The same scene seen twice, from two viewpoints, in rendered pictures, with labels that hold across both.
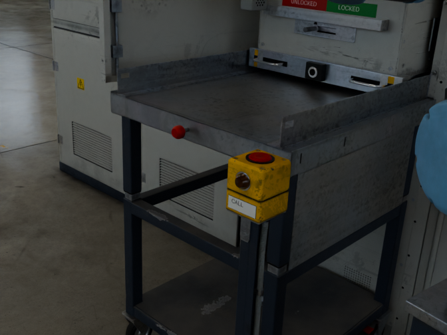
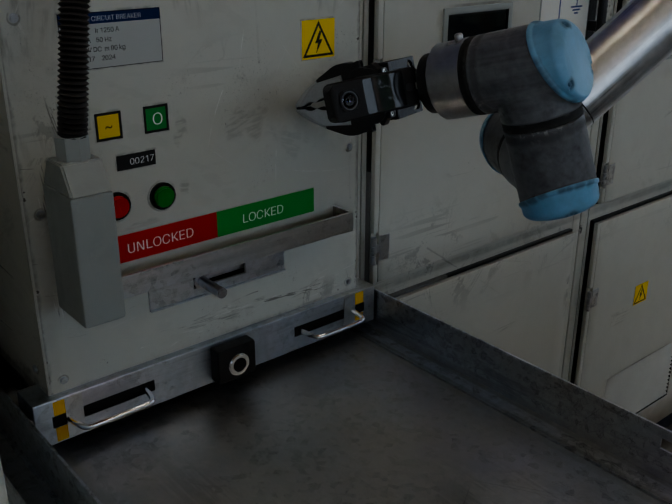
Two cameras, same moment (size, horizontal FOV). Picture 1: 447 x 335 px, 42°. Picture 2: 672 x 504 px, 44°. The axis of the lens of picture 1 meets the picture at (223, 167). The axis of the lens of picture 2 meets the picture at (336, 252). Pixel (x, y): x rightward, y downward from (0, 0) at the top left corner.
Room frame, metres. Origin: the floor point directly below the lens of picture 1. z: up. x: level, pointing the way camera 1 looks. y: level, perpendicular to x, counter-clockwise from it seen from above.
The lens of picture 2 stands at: (1.43, 0.71, 1.46)
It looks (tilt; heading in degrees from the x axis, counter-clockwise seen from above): 22 degrees down; 278
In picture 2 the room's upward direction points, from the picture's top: straight up
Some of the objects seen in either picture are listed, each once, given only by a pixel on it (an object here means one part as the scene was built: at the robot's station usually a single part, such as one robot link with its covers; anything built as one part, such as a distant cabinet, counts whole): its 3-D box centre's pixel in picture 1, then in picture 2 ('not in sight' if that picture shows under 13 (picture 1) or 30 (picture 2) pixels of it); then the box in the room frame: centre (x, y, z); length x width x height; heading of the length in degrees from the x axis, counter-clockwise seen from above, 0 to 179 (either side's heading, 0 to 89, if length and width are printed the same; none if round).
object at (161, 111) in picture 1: (276, 105); (311, 467); (1.57, -0.14, 0.82); 0.68 x 0.62 x 0.06; 137
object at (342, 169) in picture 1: (267, 220); not in sight; (1.57, -0.14, 0.46); 0.64 x 0.58 x 0.66; 137
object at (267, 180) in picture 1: (257, 185); not in sight; (0.92, -0.06, 0.85); 0.08 x 0.08 x 0.10; 47
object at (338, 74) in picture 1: (322, 70); (218, 350); (1.72, -0.28, 0.90); 0.54 x 0.05 x 0.06; 48
